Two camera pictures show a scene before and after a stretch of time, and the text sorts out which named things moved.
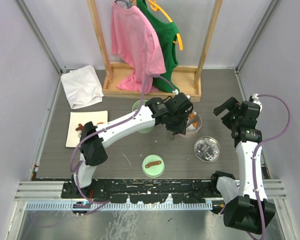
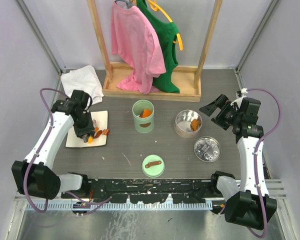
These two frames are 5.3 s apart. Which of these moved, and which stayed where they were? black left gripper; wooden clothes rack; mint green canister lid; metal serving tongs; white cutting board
Moved: metal serving tongs; black left gripper
Stayed: wooden clothes rack; mint green canister lid; white cutting board
